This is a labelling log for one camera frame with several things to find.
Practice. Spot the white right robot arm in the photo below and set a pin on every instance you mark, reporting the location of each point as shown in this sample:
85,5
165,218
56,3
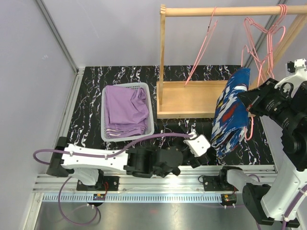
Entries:
281,200

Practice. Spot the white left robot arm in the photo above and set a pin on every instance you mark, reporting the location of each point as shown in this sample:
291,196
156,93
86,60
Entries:
88,165

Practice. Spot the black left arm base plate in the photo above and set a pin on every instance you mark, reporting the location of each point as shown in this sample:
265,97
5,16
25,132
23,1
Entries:
111,183

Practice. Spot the pink wire hanger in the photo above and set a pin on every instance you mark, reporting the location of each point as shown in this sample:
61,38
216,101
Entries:
206,41
250,129
266,66
248,23

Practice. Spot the purple trousers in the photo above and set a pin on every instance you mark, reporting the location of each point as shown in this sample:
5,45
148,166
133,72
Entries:
126,111

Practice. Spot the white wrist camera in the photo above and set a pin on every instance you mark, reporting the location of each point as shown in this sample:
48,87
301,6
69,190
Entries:
296,74
198,144

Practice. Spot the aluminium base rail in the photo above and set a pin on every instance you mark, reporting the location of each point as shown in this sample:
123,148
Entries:
184,188

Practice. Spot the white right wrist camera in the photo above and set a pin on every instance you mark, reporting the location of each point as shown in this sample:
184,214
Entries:
296,74

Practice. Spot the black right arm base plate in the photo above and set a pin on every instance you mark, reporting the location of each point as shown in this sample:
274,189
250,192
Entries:
215,183

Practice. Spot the wooden clothes rack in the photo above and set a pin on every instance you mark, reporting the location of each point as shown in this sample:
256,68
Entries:
197,100

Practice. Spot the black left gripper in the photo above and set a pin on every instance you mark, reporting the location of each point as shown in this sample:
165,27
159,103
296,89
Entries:
193,162

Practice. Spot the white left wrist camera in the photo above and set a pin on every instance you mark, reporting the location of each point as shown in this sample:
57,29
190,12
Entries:
198,144

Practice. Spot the blue patterned trousers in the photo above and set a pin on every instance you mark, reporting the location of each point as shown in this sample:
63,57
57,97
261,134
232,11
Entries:
231,121

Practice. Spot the aluminium corner frame post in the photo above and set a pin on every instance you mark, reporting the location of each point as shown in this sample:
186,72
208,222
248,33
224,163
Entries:
52,27

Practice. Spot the white perforated plastic basket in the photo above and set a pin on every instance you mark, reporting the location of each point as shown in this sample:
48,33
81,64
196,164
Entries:
150,122

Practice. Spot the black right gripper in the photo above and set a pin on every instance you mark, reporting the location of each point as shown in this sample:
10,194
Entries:
253,99

